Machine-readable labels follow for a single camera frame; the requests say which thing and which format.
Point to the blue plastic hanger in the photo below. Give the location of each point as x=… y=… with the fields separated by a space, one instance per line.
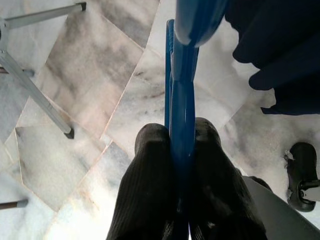
x=183 y=100

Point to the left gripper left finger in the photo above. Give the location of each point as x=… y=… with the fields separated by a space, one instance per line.
x=145 y=187

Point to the silver metal clothes rack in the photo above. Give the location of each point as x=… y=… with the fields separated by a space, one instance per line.
x=37 y=96

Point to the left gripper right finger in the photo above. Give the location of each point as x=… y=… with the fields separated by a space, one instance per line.
x=215 y=187

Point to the navy blue shirt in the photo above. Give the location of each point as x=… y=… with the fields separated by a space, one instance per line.
x=275 y=50

